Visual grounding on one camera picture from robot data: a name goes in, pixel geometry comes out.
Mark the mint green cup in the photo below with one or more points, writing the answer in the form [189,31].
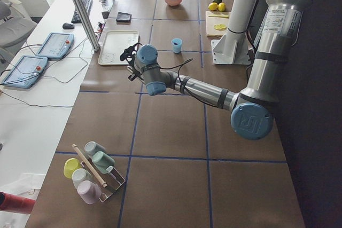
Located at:
[102,161]

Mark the white wire cup rack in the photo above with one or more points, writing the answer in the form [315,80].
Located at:
[114,180]

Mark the wooden rack handle rod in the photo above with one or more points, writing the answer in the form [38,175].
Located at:
[89,166]

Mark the blue teach pendant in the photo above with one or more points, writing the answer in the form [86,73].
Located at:
[25,72]
[56,46]

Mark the cream bear serving tray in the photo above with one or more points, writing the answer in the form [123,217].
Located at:
[114,44]

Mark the wooden cutting board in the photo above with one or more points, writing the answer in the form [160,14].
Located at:
[216,23]

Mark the yellow lemon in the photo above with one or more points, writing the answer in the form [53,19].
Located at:
[221,7]
[213,6]

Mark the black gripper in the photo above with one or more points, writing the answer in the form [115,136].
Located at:
[131,71]

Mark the yellow plastic knife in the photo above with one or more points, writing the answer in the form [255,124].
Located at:
[219,16]

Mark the light blue plastic cup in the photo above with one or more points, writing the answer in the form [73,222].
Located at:
[176,45]

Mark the far blue teach pendant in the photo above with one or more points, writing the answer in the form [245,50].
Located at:
[56,46]

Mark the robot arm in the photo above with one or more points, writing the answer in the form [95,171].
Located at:
[252,109]

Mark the folded grey cloth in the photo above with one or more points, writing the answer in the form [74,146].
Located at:
[123,17]

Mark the yellow cup on rack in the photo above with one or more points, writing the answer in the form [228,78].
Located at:
[70,166]

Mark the grey office chair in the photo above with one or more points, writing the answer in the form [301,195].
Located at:
[14,30]

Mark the pink lilac cup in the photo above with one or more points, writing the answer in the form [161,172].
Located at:
[89,192]

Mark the black computer mouse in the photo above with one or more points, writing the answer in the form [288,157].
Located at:
[67,26]

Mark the aluminium frame post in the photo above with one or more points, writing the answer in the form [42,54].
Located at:
[86,24]

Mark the white pedestal column base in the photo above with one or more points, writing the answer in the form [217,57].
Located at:
[232,48]

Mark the near blue teach pendant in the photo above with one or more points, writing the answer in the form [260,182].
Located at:
[25,72]

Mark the pale green cup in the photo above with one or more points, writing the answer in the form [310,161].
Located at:
[80,175]

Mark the lemon slices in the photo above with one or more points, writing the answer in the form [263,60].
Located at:
[220,27]

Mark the red bottle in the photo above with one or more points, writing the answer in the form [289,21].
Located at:
[16,204]

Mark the grey cup on rack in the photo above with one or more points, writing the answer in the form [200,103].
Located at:
[93,147]

